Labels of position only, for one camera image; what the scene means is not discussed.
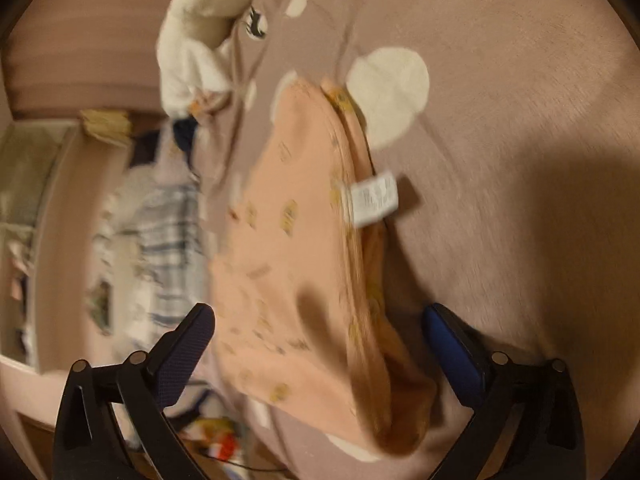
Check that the dark navy cloth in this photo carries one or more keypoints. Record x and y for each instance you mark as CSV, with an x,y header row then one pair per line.
x,y
184,137

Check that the red yellow object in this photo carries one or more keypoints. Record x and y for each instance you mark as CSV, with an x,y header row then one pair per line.
x,y
220,440

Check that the white plush toy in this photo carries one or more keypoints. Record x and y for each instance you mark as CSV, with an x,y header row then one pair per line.
x,y
195,45

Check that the plaid blanket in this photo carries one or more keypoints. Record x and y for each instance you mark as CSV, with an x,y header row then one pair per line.
x,y
165,260

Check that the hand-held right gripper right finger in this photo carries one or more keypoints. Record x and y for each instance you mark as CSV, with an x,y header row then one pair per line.
x,y
450,355

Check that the pink cartoon print shirt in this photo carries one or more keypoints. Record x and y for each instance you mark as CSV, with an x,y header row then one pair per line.
x,y
285,285

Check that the yellow tassel fringe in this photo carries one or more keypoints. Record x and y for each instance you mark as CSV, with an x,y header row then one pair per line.
x,y
106,126

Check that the grey white-spotted bedspread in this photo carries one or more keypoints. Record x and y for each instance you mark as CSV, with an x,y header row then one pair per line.
x,y
500,135

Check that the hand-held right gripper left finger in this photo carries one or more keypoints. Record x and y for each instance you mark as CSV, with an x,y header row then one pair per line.
x,y
185,355

